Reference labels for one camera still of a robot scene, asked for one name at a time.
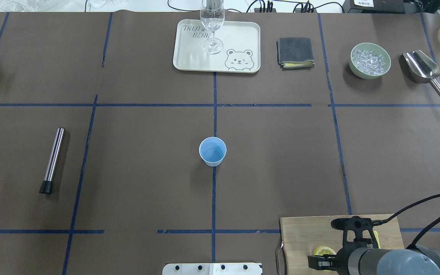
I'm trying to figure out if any steel ice scoop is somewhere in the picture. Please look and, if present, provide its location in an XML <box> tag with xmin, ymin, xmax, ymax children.
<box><xmin>402</xmin><ymin>50</ymin><xmax>440</xmax><ymax>97</ymax></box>

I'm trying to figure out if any black power strip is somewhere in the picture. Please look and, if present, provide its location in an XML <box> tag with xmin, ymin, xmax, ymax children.
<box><xmin>246</xmin><ymin>0</ymin><xmax>313</xmax><ymax>13</ymax></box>

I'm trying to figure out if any yellow plastic knife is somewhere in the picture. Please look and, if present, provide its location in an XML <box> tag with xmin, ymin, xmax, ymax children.
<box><xmin>372</xmin><ymin>230</ymin><xmax>380</xmax><ymax>248</ymax></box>

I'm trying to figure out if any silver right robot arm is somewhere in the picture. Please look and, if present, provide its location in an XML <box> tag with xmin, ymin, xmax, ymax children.
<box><xmin>307</xmin><ymin>245</ymin><xmax>440</xmax><ymax>275</ymax></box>

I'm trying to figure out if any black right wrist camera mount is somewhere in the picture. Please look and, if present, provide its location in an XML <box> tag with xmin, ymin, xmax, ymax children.
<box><xmin>330</xmin><ymin>216</ymin><xmax>383</xmax><ymax>252</ymax></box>

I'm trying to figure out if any folded grey cloth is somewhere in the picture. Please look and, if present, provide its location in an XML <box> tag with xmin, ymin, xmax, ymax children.
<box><xmin>277</xmin><ymin>37</ymin><xmax>316</xmax><ymax>69</ymax></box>

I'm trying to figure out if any cream bear tray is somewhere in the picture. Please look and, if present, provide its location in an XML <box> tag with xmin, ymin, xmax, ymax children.
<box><xmin>173</xmin><ymin>19</ymin><xmax>261</xmax><ymax>73</ymax></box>

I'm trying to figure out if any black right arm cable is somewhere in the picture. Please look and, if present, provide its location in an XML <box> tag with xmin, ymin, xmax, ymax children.
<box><xmin>373</xmin><ymin>190</ymin><xmax>440</xmax><ymax>249</ymax></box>

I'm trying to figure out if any bamboo cutting board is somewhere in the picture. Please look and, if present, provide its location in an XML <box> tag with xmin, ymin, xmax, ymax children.
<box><xmin>276</xmin><ymin>215</ymin><xmax>404</xmax><ymax>275</ymax></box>

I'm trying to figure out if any light blue paper cup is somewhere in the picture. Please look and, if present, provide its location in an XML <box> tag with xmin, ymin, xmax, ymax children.
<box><xmin>199</xmin><ymin>136</ymin><xmax>227</xmax><ymax>167</ymax></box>

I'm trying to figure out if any yellow lemon slice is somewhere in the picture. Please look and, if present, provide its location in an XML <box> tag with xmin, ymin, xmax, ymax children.
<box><xmin>313</xmin><ymin>246</ymin><xmax>336</xmax><ymax>256</ymax></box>

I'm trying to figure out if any green bowl of ice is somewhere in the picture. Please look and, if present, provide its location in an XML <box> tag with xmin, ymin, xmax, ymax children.
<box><xmin>349</xmin><ymin>42</ymin><xmax>391</xmax><ymax>79</ymax></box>

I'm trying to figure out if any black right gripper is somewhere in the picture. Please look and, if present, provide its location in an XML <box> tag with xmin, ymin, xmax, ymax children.
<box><xmin>308</xmin><ymin>248</ymin><xmax>352</xmax><ymax>273</ymax></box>

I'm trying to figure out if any clear wine glass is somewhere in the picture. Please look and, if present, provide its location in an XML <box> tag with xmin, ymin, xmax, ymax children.
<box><xmin>200</xmin><ymin>0</ymin><xmax>225</xmax><ymax>55</ymax></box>

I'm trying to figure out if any crumpled clear plastic bag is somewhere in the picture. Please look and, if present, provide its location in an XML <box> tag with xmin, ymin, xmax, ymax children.
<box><xmin>0</xmin><ymin>0</ymin><xmax>91</xmax><ymax>12</ymax></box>

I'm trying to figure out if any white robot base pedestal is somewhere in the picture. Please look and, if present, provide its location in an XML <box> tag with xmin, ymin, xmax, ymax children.
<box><xmin>162</xmin><ymin>262</ymin><xmax>263</xmax><ymax>275</ymax></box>

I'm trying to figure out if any steel muddler black tip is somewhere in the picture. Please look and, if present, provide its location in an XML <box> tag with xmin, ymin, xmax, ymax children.
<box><xmin>39</xmin><ymin>127</ymin><xmax>66</xmax><ymax>194</ymax></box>

